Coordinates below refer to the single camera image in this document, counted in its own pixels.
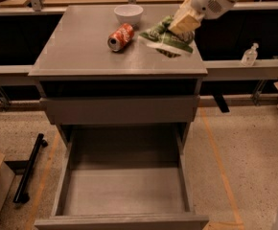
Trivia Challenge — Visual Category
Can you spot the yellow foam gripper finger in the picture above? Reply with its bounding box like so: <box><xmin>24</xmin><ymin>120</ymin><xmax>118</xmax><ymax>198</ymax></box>
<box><xmin>177</xmin><ymin>0</ymin><xmax>193</xmax><ymax>13</ymax></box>
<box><xmin>169</xmin><ymin>9</ymin><xmax>201</xmax><ymax>35</ymax></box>

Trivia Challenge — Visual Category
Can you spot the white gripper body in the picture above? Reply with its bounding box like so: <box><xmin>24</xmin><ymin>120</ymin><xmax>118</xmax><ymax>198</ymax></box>
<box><xmin>191</xmin><ymin>0</ymin><xmax>235</xmax><ymax>19</ymax></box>

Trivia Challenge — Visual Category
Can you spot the green jalapeno chip bag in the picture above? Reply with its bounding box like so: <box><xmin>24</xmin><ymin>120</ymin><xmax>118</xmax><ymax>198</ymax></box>
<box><xmin>138</xmin><ymin>16</ymin><xmax>195</xmax><ymax>58</ymax></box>

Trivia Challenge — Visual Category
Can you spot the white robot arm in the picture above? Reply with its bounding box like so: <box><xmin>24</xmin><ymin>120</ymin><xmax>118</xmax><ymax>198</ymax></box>
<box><xmin>169</xmin><ymin>0</ymin><xmax>239</xmax><ymax>35</ymax></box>

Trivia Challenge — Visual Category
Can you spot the grey drawer cabinet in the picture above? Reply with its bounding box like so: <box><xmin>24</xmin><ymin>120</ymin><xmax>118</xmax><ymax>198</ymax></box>
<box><xmin>30</xmin><ymin>5</ymin><xmax>207</xmax><ymax>136</ymax></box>

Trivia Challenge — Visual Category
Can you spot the closed grey top drawer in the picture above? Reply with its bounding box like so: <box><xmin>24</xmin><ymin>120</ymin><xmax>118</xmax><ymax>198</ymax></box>
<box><xmin>40</xmin><ymin>96</ymin><xmax>199</xmax><ymax>125</ymax></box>

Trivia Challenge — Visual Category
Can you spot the open grey middle drawer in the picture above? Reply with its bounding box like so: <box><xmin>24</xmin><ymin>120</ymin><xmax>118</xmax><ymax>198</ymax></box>
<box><xmin>35</xmin><ymin>125</ymin><xmax>209</xmax><ymax>230</ymax></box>

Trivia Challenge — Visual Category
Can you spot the white bowl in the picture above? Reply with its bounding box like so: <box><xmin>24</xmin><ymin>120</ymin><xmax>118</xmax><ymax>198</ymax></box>
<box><xmin>114</xmin><ymin>4</ymin><xmax>144</xmax><ymax>25</ymax></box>

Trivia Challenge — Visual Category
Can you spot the crushed orange soda can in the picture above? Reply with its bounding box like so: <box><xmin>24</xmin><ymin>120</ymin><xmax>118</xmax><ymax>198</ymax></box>
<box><xmin>107</xmin><ymin>23</ymin><xmax>134</xmax><ymax>52</ymax></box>

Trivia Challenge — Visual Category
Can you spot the clear plastic bottle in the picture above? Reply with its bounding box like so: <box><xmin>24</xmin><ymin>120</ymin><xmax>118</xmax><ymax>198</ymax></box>
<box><xmin>241</xmin><ymin>43</ymin><xmax>259</xmax><ymax>66</ymax></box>

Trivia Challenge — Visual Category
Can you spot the black metal bar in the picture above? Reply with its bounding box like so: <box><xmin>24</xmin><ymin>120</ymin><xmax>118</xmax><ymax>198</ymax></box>
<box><xmin>12</xmin><ymin>133</ymin><xmax>48</xmax><ymax>203</ymax></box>

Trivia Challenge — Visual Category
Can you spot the grey metal rail shelf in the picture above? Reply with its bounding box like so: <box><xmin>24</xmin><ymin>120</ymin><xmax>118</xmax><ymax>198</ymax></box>
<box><xmin>0</xmin><ymin>59</ymin><xmax>278</xmax><ymax>86</ymax></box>

